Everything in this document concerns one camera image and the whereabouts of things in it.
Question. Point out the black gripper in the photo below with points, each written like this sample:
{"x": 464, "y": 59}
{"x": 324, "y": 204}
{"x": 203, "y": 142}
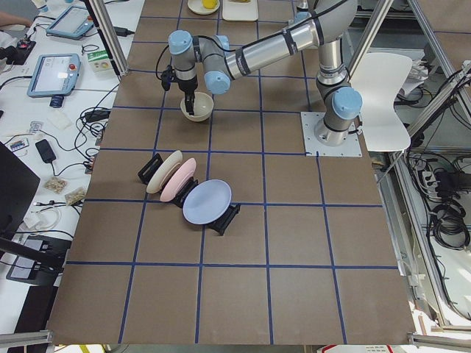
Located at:
{"x": 187, "y": 87}

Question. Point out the white ceramic bowl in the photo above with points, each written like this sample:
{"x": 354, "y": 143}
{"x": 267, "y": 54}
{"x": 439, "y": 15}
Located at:
{"x": 203, "y": 107}

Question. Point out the yellow lemon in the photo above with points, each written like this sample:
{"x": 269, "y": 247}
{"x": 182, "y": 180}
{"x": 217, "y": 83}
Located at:
{"x": 210, "y": 4}

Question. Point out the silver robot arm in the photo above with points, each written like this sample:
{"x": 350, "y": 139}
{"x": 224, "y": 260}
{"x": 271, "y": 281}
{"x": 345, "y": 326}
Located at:
{"x": 322, "y": 27}

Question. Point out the cream plate in rack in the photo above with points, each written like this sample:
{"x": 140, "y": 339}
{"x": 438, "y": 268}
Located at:
{"x": 164, "y": 172}

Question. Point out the pink plate in rack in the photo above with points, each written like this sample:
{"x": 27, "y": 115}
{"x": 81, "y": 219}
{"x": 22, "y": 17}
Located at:
{"x": 178, "y": 180}

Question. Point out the shallow cream plate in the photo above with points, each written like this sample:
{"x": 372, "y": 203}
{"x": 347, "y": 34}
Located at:
{"x": 195, "y": 6}

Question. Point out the white rectangular tray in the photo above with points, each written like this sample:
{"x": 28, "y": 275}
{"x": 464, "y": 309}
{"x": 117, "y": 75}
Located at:
{"x": 240, "y": 10}

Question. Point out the black power adapter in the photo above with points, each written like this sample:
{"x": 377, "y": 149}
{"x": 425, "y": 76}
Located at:
{"x": 96, "y": 115}

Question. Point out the green white carton box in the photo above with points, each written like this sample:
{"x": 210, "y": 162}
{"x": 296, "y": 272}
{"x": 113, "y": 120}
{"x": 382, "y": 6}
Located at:
{"x": 99, "y": 61}

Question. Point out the lavender plate in rack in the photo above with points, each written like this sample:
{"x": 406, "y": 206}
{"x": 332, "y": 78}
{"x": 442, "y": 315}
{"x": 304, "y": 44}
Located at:
{"x": 207, "y": 202}

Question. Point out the black plate rack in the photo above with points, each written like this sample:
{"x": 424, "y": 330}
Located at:
{"x": 219, "y": 225}

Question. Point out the blue teach pendant near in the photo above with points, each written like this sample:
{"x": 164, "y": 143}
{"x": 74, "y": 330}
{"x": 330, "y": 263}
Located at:
{"x": 54, "y": 75}

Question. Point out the blue teach pendant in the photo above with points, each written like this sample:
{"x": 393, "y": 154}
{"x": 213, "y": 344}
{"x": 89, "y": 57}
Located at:
{"x": 74, "y": 23}
{"x": 54, "y": 75}

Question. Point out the blue teach pendant far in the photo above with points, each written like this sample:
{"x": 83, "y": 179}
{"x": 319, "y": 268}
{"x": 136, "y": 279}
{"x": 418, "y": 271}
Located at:
{"x": 74, "y": 23}

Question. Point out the black smartphone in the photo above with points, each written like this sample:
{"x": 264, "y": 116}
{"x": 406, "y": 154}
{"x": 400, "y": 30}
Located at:
{"x": 45, "y": 151}

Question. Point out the white plastic chair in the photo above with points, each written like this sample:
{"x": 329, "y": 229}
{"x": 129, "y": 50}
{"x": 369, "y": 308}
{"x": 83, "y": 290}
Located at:
{"x": 379, "y": 78}

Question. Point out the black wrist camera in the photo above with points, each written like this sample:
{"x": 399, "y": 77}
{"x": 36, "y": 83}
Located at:
{"x": 167, "y": 77}

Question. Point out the aluminium frame post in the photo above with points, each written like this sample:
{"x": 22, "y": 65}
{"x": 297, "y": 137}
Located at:
{"x": 101, "y": 20}

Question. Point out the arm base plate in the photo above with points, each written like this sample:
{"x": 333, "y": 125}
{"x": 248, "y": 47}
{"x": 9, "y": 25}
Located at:
{"x": 349, "y": 147}

